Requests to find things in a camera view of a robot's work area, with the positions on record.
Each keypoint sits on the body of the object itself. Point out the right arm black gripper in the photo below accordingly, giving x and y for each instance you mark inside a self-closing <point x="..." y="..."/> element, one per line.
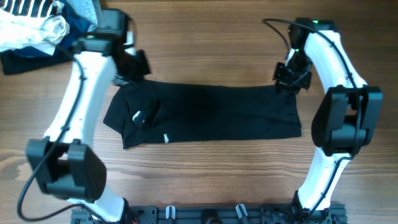
<point x="294" y="88"/>

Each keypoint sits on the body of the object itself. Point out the white garment on pile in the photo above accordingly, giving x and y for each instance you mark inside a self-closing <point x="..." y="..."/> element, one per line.
<point x="43" y="34"/>

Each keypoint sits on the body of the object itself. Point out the grey rail clamp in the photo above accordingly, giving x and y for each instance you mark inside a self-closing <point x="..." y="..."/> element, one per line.
<point x="242" y="213"/>
<point x="170" y="212"/>

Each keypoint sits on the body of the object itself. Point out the black t-shirt with logo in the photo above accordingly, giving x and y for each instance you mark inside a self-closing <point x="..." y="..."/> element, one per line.
<point x="159" y="113"/>

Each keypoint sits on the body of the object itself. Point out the navy blue garment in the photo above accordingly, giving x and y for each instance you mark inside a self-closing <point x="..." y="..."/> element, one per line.
<point x="77" y="25"/>

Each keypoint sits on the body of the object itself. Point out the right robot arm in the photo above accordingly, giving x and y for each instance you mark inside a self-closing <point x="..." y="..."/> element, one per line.
<point x="345" y="120"/>

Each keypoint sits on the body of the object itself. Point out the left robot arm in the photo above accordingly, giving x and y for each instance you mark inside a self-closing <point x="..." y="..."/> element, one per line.
<point x="63" y="162"/>

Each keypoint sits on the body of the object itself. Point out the left grey rail clamp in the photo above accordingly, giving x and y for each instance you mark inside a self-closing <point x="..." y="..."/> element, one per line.
<point x="170" y="212"/>

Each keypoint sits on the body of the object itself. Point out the right grey rail clamp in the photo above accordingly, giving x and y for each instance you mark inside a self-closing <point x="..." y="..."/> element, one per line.
<point x="242" y="213"/>

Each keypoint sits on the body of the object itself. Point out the black white striped garment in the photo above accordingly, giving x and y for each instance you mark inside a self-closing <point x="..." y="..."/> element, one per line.
<point x="32" y="8"/>

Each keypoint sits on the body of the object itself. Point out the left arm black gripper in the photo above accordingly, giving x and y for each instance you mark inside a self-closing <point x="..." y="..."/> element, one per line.
<point x="143" y="70"/>

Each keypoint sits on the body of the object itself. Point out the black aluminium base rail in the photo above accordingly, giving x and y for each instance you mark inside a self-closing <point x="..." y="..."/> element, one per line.
<point x="264" y="214"/>

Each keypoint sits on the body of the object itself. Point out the black folded garment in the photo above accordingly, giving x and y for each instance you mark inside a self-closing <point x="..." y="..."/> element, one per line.
<point x="13" y="64"/>

